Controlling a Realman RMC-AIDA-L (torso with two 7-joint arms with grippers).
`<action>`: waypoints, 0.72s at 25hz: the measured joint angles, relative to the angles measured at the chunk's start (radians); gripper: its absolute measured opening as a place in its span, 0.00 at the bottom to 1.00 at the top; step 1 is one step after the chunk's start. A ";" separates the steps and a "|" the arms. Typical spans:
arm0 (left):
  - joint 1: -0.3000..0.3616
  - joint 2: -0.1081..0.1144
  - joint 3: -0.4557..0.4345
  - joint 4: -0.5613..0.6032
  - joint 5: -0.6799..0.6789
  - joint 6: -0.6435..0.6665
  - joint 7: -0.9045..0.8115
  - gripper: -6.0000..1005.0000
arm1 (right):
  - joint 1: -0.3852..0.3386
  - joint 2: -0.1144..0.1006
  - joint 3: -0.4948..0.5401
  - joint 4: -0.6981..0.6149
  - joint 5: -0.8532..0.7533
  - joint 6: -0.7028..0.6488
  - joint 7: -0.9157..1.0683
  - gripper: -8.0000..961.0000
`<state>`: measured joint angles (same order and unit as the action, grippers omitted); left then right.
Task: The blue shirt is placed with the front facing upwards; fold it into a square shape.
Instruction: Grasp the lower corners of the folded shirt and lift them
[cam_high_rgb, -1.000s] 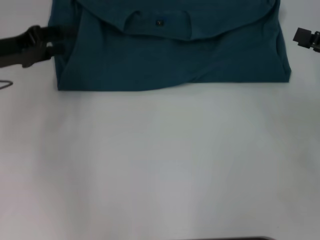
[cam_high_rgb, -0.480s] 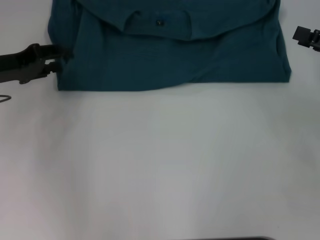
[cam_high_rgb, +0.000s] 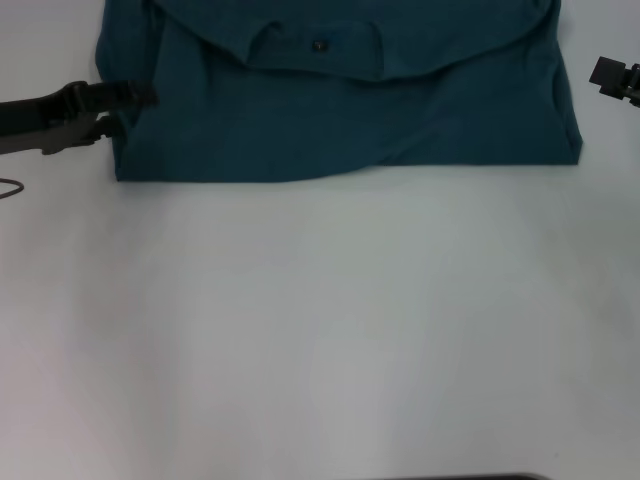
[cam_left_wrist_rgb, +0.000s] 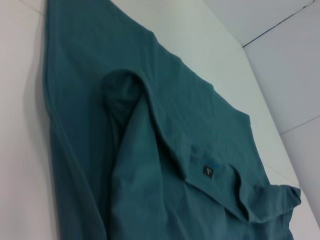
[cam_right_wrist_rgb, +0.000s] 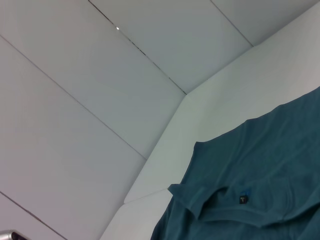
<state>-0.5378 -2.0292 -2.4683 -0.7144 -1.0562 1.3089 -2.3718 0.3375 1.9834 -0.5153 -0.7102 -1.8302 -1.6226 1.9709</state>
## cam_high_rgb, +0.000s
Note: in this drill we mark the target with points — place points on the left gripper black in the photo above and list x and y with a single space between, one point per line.
30 122

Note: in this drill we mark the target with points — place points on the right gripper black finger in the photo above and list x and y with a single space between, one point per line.
635 97
610 75

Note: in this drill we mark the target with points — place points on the teal t-shirt with FREE print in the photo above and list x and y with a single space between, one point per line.
350 115

